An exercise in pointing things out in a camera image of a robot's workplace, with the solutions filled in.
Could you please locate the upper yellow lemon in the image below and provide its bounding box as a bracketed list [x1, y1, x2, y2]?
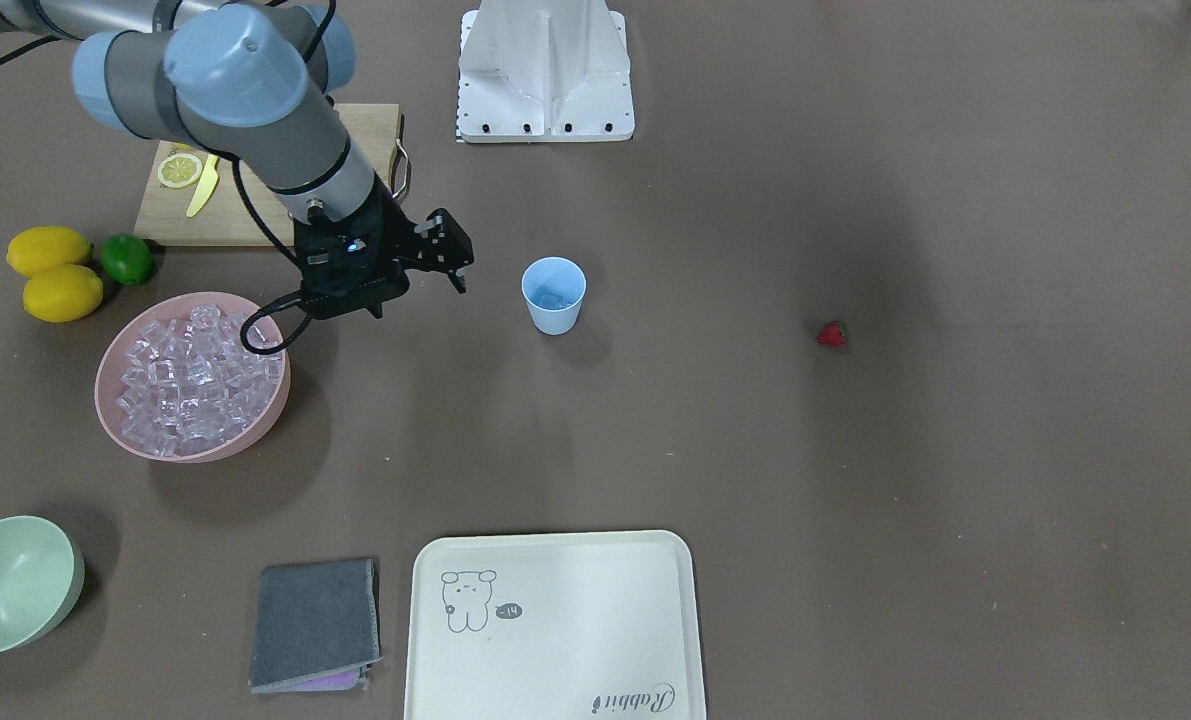
[5, 225, 93, 278]

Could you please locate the green lime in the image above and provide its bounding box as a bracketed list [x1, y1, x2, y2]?
[98, 234, 155, 286]

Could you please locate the pink bowl of ice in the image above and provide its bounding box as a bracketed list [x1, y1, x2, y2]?
[93, 292, 292, 462]

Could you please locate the red strawberry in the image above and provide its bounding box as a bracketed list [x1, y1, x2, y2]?
[816, 320, 848, 348]

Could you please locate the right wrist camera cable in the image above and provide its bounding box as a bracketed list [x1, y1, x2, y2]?
[230, 155, 316, 356]

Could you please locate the grey folded cloth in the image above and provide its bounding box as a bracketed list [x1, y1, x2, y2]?
[248, 559, 384, 694]

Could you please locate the wooden cutting board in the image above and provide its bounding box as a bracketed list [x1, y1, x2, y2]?
[133, 102, 407, 248]

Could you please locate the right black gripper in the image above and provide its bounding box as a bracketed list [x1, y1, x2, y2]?
[294, 184, 475, 298]

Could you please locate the yellow lemon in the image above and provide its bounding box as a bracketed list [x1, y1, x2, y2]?
[21, 264, 105, 323]
[5, 225, 93, 278]

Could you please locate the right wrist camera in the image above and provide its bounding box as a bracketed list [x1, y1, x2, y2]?
[295, 270, 411, 323]

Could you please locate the lemon slice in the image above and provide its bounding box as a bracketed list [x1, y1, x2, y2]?
[156, 152, 202, 190]

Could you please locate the green bowl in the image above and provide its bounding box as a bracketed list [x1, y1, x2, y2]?
[0, 515, 86, 653]

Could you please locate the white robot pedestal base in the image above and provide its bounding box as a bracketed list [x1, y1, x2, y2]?
[455, 1, 636, 143]

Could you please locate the light blue cup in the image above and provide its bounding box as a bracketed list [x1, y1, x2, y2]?
[519, 256, 590, 336]

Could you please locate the cream rabbit tray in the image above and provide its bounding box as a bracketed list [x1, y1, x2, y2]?
[404, 530, 707, 719]

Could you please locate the yellow plastic knife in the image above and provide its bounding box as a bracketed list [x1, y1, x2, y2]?
[185, 154, 220, 218]

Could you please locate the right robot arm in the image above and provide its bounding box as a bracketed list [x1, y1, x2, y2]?
[0, 1, 473, 318]

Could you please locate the lower yellow lemon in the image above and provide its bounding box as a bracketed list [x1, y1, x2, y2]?
[21, 264, 105, 323]

